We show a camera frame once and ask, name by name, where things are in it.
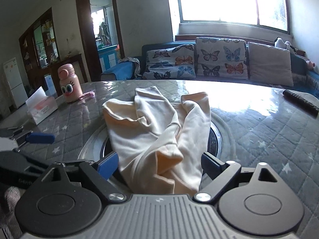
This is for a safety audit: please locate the cream white garment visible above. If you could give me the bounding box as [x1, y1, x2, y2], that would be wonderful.
[103, 86, 211, 195]

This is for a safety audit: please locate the blue sofa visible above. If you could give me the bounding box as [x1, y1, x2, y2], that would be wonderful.
[100, 40, 318, 97]

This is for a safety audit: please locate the black remote control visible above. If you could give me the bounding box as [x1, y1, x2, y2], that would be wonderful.
[282, 90, 318, 118]

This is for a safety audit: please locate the white tissue box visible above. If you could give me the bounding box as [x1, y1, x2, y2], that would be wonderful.
[25, 87, 58, 125]

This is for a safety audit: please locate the pink bottle strap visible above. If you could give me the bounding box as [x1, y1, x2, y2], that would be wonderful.
[79, 91, 96, 100]

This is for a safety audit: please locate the pink cartoon water bottle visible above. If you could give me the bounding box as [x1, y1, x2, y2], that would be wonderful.
[58, 64, 83, 103]

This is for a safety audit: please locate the beige plain cushion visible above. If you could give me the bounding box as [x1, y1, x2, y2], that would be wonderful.
[248, 42, 294, 87]

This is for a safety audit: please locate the right butterfly cushion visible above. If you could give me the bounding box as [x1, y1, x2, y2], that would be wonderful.
[196, 37, 248, 80]

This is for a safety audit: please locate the dark wooden cabinet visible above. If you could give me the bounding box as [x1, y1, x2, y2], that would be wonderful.
[19, 8, 88, 96]

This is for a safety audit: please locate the white refrigerator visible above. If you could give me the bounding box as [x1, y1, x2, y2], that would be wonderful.
[3, 58, 28, 109]

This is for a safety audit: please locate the butterfly cushion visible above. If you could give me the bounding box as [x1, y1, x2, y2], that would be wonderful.
[142, 44, 196, 80]
[196, 37, 248, 80]

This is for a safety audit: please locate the left butterfly cushion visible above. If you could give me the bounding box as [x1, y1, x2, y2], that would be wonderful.
[142, 44, 196, 80]

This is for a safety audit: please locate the white plush toy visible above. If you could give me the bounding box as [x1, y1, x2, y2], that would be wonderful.
[274, 37, 295, 53]

